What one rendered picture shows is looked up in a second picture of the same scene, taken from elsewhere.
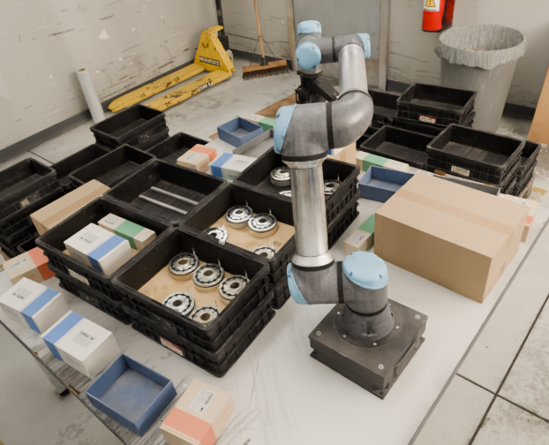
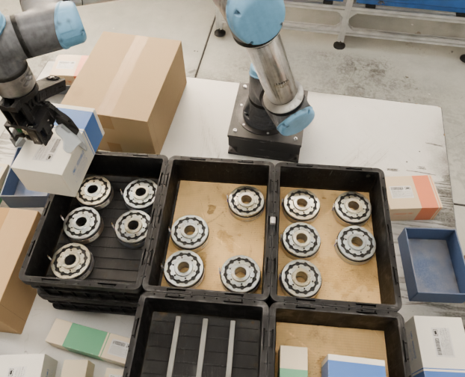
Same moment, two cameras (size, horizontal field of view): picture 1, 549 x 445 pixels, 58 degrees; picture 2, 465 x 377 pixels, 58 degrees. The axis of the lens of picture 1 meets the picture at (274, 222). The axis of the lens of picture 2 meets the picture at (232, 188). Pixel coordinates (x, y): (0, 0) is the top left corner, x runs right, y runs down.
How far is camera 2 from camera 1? 1.68 m
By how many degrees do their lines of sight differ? 74
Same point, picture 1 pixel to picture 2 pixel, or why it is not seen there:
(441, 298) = (192, 103)
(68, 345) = (461, 352)
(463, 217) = (133, 63)
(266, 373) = not seen: hidden behind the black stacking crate
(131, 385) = (421, 280)
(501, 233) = (147, 40)
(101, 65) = not seen: outside the picture
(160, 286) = (339, 292)
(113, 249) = (354, 361)
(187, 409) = (416, 197)
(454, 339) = (229, 89)
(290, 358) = not seen: hidden behind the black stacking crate
